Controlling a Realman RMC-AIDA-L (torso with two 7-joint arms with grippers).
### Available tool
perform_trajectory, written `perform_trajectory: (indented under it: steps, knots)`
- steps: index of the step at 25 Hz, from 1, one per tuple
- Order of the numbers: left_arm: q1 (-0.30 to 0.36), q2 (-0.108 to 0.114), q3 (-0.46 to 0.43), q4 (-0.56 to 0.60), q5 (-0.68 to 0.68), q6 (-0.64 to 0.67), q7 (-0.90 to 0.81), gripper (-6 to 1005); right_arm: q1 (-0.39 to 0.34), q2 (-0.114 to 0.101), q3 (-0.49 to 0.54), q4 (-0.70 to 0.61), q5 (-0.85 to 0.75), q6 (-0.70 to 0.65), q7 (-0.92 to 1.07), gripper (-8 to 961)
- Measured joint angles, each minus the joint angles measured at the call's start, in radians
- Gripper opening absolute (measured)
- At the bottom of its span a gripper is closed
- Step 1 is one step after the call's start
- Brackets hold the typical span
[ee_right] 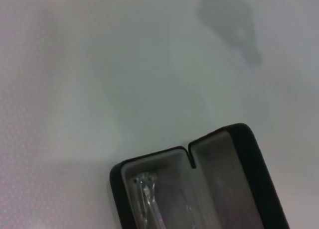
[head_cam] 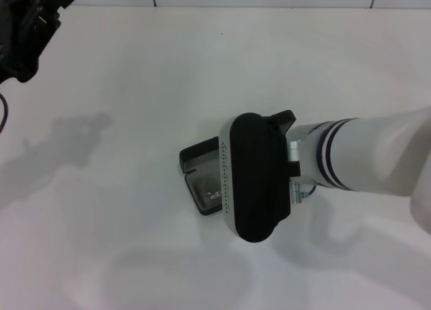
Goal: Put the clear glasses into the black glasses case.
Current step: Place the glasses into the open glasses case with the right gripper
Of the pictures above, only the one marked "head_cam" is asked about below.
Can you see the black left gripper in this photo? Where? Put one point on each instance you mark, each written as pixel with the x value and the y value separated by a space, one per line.
pixel 23 37

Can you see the black glasses case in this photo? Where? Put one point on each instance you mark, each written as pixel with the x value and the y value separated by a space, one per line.
pixel 195 151

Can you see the clear white glasses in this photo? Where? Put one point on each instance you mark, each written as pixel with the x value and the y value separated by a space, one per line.
pixel 210 197

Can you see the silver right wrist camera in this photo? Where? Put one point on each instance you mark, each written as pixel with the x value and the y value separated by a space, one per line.
pixel 256 175

